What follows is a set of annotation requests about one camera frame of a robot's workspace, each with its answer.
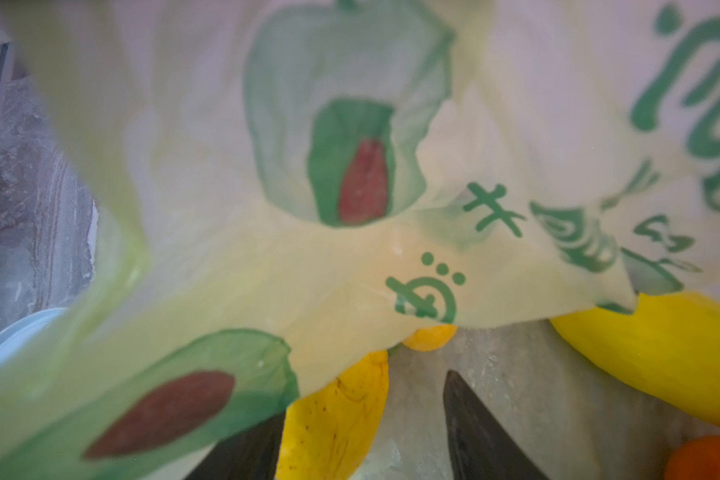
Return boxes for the yellow banana fruit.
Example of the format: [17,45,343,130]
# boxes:
[275,351,390,479]

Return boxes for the yellow mango fruit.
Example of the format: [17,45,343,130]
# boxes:
[551,293,720,427]

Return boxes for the orange fruit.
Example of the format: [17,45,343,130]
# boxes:
[663,436,720,480]

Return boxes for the yellow-green plastic bag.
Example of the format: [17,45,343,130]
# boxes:
[0,1,720,479]

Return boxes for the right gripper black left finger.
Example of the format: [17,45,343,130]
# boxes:
[185,412,286,480]

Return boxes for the yellow lemon fruit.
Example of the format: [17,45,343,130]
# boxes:
[402,324,458,352]

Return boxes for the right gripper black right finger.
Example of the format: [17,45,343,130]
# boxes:
[443,370,547,480]

